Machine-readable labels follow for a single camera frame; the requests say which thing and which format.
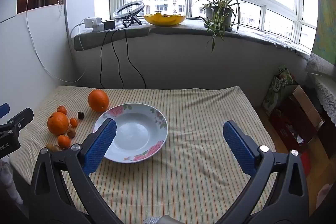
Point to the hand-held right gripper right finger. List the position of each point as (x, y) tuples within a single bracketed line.
[(239, 148)]

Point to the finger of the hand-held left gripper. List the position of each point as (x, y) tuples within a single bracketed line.
[(4, 109), (19, 116)]

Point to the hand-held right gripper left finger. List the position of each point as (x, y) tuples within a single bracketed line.
[(101, 145)]

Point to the floral white plate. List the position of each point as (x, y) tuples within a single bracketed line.
[(134, 132)]

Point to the small dark plum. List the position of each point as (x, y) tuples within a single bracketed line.
[(80, 115)]

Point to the small tangerine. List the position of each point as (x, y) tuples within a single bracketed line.
[(62, 110), (64, 141)]

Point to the large orange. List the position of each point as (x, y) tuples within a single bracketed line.
[(57, 123), (98, 100)]

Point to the brown kiwi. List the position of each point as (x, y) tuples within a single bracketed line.
[(71, 133), (56, 148), (49, 146)]

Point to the small orange kumquat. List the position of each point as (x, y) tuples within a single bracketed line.
[(73, 122)]

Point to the striped tablecloth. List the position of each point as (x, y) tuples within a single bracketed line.
[(183, 174)]

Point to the green printed bag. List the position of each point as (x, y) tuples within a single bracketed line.
[(275, 90)]

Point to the brown cardboard box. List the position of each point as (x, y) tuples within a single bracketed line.
[(299, 113)]

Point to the white lace cloth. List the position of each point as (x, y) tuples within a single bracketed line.
[(325, 90)]

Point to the white power adapter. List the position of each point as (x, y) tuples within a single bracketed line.
[(92, 22), (99, 27)]

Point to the black power adapter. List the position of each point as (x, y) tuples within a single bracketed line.
[(108, 24)]

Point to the grey windowsill cloth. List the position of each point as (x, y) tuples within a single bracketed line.
[(183, 28)]

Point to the potted spider plant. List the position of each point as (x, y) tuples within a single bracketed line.
[(219, 15)]

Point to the yellow bowl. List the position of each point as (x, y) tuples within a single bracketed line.
[(165, 20)]

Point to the wall map poster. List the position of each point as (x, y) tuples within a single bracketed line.
[(326, 16)]

